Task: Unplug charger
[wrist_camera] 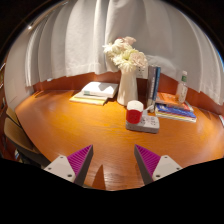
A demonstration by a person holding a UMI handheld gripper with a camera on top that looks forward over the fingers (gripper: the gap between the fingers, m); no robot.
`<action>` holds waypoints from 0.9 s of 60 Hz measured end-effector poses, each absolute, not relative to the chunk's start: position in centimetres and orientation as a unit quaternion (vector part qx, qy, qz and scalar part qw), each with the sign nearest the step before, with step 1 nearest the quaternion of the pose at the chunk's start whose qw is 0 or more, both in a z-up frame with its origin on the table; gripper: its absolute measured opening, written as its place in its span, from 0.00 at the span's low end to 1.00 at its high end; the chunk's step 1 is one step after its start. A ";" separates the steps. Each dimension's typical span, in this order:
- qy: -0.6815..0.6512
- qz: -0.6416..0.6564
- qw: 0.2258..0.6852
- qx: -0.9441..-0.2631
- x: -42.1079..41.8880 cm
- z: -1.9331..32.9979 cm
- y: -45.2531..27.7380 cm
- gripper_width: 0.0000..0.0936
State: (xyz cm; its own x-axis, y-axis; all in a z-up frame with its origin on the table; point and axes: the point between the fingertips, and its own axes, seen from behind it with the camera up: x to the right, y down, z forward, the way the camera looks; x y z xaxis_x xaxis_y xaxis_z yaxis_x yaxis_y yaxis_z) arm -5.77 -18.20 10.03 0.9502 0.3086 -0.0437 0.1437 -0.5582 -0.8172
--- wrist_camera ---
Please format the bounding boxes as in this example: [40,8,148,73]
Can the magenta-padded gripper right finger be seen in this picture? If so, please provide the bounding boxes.
[133,144,184,186]

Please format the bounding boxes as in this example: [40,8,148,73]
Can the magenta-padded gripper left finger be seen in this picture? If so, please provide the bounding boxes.
[43,144,94,188]

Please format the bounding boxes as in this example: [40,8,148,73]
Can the white power strip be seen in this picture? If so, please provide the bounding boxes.
[125,111,161,135]

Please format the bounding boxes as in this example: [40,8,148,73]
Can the wooden chair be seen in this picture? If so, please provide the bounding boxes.
[3,106,51,168]

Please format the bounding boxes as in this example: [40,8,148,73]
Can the orange book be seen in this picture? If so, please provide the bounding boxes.
[155,91,194,112]

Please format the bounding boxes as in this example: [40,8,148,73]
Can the yellow book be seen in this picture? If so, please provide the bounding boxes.
[69,91,109,107]

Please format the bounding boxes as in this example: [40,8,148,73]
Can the clear plastic drink bottle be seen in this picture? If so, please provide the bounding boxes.
[175,70,189,104]

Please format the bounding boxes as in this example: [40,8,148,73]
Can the dark grey upright book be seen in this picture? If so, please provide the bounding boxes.
[146,64,158,108]

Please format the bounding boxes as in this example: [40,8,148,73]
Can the white ceramic vase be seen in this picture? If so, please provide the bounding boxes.
[116,68,139,107]

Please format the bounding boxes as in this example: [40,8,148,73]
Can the white and pink flowers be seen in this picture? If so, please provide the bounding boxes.
[102,35,149,73]

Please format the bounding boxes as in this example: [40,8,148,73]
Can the white curtain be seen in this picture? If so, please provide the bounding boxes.
[24,0,224,106]

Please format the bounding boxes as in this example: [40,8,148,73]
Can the white power strip cable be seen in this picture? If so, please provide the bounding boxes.
[143,103,156,116]

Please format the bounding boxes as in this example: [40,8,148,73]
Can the white wall socket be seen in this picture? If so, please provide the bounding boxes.
[135,65,149,80]

